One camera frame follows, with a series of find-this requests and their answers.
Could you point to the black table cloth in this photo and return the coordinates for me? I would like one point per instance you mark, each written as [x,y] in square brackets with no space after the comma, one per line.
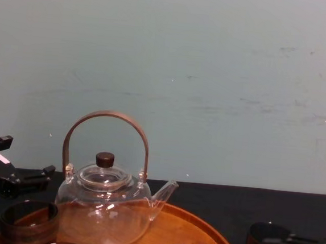
[230,202]

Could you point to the round wooden tray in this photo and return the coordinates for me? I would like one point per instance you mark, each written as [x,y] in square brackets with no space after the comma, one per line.
[193,230]

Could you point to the glass teapot lid, dark knob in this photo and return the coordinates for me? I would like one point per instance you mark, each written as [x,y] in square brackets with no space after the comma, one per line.
[104,176]

